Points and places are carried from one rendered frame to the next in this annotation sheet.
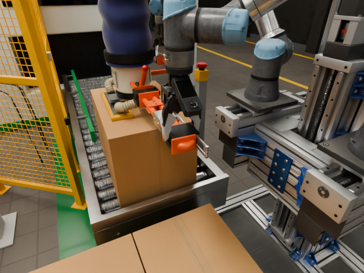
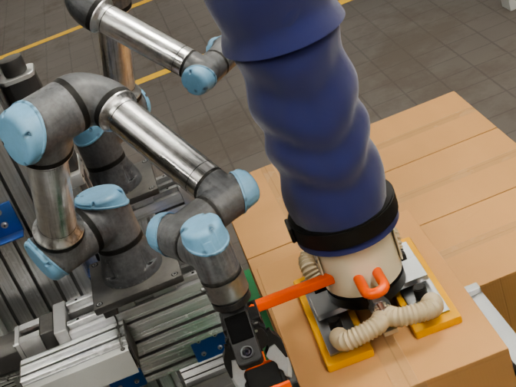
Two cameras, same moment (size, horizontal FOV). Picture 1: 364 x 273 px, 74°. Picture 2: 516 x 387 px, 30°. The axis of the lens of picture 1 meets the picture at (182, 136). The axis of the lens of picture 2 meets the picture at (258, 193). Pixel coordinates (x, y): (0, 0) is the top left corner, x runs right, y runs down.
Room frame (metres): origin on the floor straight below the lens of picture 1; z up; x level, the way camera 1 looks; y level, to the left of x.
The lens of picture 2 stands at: (2.78, 0.77, 2.20)
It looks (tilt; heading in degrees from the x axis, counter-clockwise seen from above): 28 degrees down; 203
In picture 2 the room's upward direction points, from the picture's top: 21 degrees counter-clockwise
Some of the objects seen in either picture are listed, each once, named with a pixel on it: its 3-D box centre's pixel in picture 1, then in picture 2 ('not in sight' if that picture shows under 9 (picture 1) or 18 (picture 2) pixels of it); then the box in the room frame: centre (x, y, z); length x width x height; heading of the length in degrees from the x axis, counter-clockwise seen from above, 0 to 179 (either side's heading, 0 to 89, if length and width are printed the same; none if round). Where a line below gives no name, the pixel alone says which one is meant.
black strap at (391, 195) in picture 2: (130, 53); (341, 211); (1.16, 0.24, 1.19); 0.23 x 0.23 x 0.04
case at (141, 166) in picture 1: (140, 136); (389, 371); (1.15, 0.23, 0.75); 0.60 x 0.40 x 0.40; 24
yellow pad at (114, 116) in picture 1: (115, 101); (411, 279); (1.12, 0.33, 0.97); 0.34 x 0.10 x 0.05; 24
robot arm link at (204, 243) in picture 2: not in sight; (209, 248); (1.51, 0.11, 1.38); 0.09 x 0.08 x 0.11; 55
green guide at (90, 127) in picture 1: (76, 96); not in sight; (2.10, 0.98, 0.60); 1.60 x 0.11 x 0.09; 26
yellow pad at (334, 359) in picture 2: not in sight; (329, 310); (1.20, 0.16, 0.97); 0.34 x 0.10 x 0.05; 24
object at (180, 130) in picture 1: (178, 137); not in sight; (0.60, 0.01, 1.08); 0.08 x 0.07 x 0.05; 24
